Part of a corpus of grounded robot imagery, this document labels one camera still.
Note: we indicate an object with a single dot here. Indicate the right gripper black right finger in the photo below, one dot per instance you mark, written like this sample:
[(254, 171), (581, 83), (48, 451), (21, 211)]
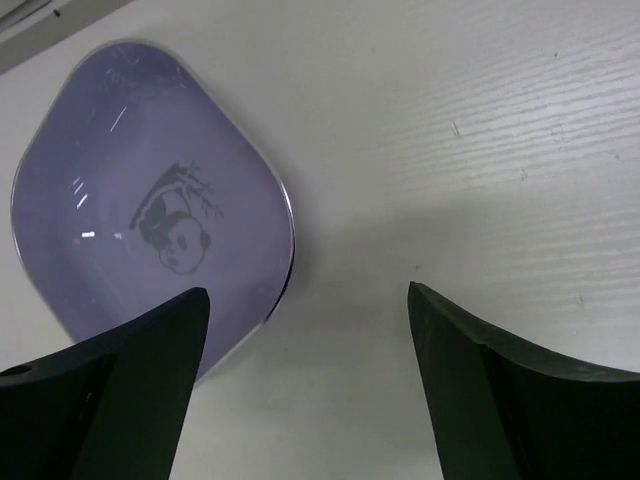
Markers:
[(502, 407)]

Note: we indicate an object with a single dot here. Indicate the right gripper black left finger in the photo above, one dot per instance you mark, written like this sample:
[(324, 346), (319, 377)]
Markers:
[(110, 407)]

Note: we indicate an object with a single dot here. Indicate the purple square dish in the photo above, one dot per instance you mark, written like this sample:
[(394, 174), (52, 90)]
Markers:
[(137, 187)]

